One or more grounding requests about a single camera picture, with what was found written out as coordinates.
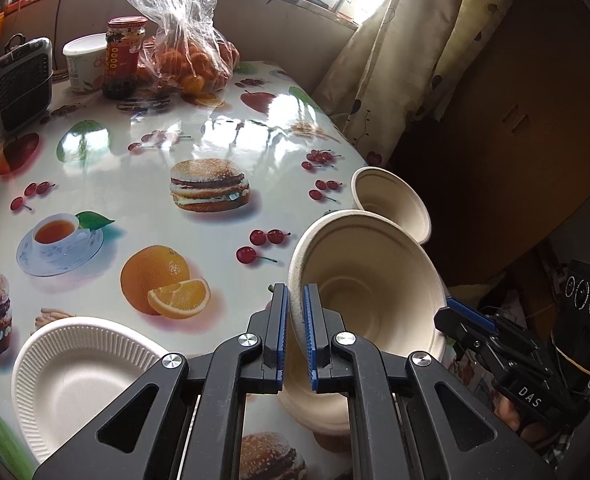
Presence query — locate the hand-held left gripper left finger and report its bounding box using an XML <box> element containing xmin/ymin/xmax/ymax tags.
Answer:
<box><xmin>32</xmin><ymin>282</ymin><xmax>290</xmax><ymax>480</ymax></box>

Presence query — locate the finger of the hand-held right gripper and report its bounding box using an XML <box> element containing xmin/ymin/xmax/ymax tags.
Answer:
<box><xmin>434</xmin><ymin>306</ymin><xmax>506</xmax><ymax>386</ymax></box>
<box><xmin>445</xmin><ymin>297</ymin><xmax>550</xmax><ymax>362</ymax></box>

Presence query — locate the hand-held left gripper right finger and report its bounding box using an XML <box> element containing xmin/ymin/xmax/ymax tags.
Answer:
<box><xmin>302</xmin><ymin>284</ymin><xmax>558</xmax><ymax>480</ymax></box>

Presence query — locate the white paper plate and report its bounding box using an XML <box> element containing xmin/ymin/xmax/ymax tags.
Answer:
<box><xmin>11</xmin><ymin>316</ymin><xmax>176</xmax><ymax>463</ymax></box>

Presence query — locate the person's right hand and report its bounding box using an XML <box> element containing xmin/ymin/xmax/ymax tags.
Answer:
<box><xmin>494</xmin><ymin>395</ymin><xmax>544</xmax><ymax>444</ymax></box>

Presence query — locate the brown wooden cabinet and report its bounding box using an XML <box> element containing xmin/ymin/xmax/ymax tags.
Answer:
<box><xmin>390</xmin><ymin>0</ymin><xmax>590</xmax><ymax>281</ymax></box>

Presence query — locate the food printed table cover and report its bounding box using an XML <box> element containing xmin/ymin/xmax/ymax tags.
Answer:
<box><xmin>0</xmin><ymin>60</ymin><xmax>450</xmax><ymax>480</ymax></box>

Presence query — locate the cream patterned curtain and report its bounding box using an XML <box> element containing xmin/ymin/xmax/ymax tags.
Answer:
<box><xmin>310</xmin><ymin>0</ymin><xmax>520</xmax><ymax>171</ymax></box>

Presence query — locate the plastic bag of oranges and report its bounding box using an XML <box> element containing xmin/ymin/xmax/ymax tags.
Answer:
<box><xmin>100</xmin><ymin>0</ymin><xmax>240</xmax><ymax>96</ymax></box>

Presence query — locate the red label glass jar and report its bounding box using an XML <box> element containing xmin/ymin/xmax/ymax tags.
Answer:
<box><xmin>101</xmin><ymin>16</ymin><xmax>149</xmax><ymax>100</ymax></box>

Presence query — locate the white plastic tub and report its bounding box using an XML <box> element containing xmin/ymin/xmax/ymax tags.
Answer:
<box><xmin>62</xmin><ymin>33</ymin><xmax>108</xmax><ymax>95</ymax></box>

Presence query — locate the grey fan heater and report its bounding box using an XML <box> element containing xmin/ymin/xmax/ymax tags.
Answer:
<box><xmin>0</xmin><ymin>35</ymin><xmax>56</xmax><ymax>136</ymax></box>

